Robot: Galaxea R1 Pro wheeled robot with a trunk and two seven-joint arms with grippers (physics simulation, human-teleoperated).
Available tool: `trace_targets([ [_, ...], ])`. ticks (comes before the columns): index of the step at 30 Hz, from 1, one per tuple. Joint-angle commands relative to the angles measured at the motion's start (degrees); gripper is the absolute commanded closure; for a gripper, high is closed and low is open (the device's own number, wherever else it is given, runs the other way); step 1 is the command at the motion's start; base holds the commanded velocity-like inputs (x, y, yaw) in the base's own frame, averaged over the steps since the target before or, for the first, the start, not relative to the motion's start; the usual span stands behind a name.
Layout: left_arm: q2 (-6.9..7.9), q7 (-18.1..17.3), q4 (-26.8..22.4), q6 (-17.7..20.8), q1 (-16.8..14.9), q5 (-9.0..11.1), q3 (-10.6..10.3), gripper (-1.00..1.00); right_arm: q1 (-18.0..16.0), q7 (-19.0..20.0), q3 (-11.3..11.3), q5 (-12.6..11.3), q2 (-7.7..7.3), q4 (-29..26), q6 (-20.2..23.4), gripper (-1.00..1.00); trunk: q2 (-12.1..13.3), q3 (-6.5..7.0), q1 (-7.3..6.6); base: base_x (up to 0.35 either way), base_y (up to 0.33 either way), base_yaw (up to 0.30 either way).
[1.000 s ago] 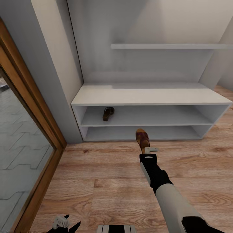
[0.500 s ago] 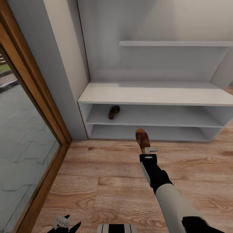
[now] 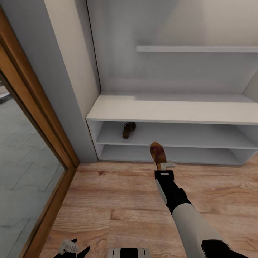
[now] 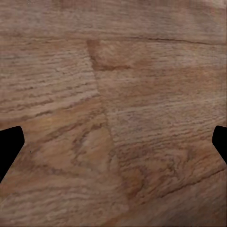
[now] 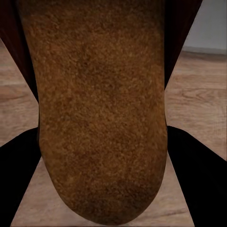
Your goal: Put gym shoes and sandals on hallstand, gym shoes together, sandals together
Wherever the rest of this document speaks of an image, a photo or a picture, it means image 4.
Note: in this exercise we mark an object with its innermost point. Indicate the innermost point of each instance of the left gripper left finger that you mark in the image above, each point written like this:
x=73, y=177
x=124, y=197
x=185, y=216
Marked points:
x=11, y=142

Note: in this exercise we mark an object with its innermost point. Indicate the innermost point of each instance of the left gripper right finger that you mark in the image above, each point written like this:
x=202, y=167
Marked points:
x=219, y=140

